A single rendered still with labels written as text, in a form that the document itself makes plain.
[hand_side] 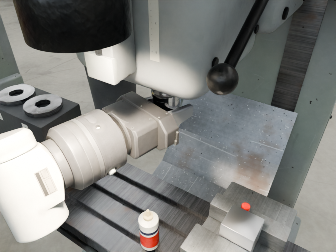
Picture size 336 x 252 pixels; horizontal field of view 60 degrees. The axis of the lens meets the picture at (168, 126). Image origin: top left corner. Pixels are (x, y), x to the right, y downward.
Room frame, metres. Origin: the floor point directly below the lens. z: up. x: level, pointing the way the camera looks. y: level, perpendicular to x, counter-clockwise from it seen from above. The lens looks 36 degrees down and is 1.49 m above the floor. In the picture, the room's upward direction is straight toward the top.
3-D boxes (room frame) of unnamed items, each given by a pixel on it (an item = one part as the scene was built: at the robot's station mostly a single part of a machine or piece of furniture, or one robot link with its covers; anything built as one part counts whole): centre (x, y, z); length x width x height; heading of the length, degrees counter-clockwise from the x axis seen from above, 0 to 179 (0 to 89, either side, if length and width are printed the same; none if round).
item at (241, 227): (0.31, -0.13, 1.03); 0.06 x 0.05 x 0.06; 56
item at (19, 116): (0.62, 0.34, 1.02); 0.22 x 0.12 x 0.20; 59
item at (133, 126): (0.33, 0.07, 1.23); 0.13 x 0.12 x 0.10; 43
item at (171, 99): (0.39, 0.00, 1.26); 0.05 x 0.05 x 0.01
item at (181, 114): (0.37, -0.02, 1.23); 0.06 x 0.02 x 0.03; 133
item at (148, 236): (0.35, 0.04, 0.97); 0.04 x 0.04 x 0.11
